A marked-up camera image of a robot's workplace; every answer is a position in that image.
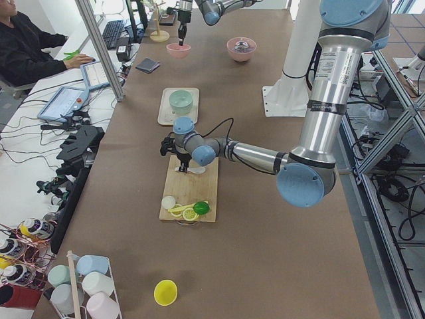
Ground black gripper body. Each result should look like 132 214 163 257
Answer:
160 132 191 165
166 7 191 37

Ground white ceramic spoon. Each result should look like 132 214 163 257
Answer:
175 167 206 174

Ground small pink bowl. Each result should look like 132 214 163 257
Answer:
166 43 191 58

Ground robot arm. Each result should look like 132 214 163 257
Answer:
166 0 259 47
160 1 392 207

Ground large pink ice bowl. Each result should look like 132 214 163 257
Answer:
226 37 257 62

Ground bamboo cutting board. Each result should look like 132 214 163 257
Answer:
163 155 219 223

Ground wooden mug tree stand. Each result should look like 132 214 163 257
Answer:
145 1 169 43

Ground cream rabbit tray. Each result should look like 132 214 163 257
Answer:
157 88 200 126

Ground white steamed bun toy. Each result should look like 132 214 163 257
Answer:
161 195 176 210

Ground grey folded cloth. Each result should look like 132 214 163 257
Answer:
135 58 160 74

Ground green lime toy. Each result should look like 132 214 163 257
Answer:
193 201 211 215

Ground upper lemon slice toy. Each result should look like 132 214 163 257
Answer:
168 204 184 218

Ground lemon slice toy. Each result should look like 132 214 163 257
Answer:
168 204 184 218
182 207 199 221

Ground stacked green bowls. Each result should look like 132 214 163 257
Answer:
169 90 193 115

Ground lower lemon slice toy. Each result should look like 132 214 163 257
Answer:
182 207 199 221

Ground metal ice scoop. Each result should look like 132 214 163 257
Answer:
233 41 250 53

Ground black keyboard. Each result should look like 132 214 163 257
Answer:
102 20 124 50

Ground black tool holder stand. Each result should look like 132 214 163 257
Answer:
50 125 105 254

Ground blue teach pendant far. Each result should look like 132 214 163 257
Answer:
80 62 110 92

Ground blue teach pendant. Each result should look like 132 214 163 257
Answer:
37 86 89 122
80 62 110 92

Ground blue teach pendant near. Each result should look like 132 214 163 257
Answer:
37 86 89 122

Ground yellow plastic cup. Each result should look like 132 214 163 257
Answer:
153 279 178 306

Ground light blue plastic cup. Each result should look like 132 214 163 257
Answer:
76 255 109 276

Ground white plastic cup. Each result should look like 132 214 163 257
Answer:
82 272 114 296

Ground yellow label bottle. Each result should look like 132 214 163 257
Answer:
21 219 54 240

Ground seated person in black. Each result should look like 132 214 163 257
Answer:
1 1 94 86

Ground pink plastic cup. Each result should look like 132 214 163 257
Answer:
86 292 120 319

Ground mint green plastic cup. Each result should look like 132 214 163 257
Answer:
47 265 71 288

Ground grey plastic cup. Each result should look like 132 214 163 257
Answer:
50 284 74 315

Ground aluminium frame post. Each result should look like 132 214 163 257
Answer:
75 0 124 102

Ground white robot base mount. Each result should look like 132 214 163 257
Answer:
263 0 322 117

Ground white wire cup rack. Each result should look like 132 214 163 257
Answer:
48 251 123 318

